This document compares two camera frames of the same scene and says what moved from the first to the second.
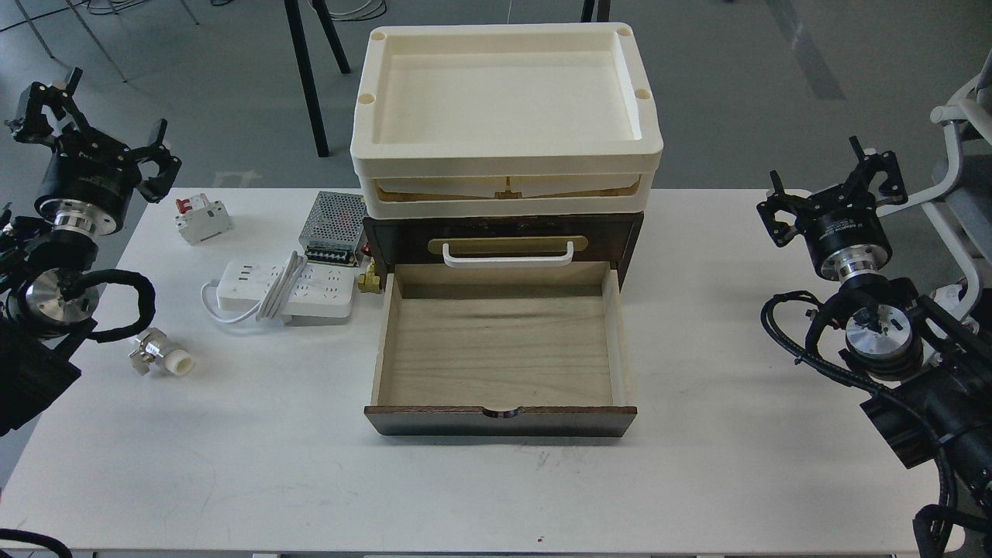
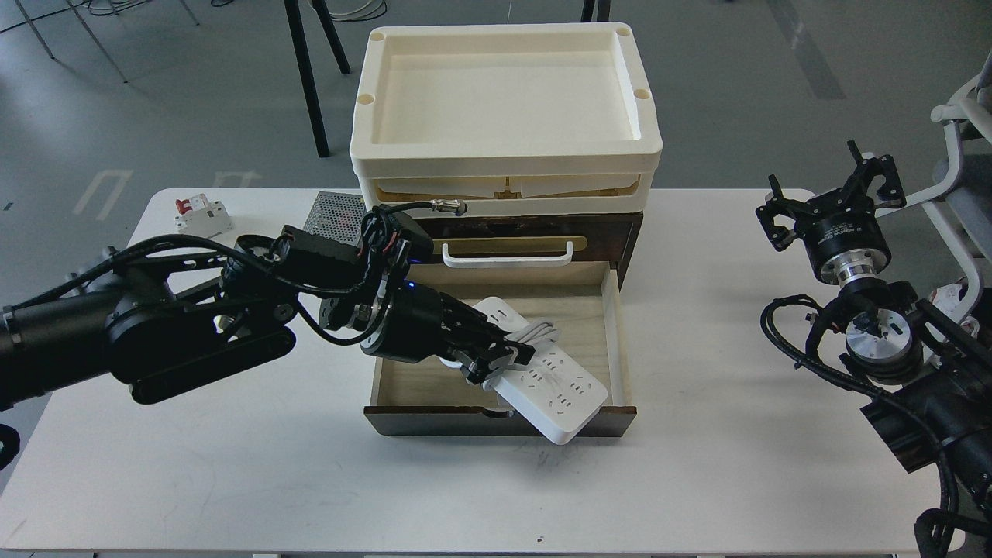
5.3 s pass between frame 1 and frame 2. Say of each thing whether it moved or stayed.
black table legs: stayed
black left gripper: moved
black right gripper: stayed
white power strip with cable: moved
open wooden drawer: stayed
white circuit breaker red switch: stayed
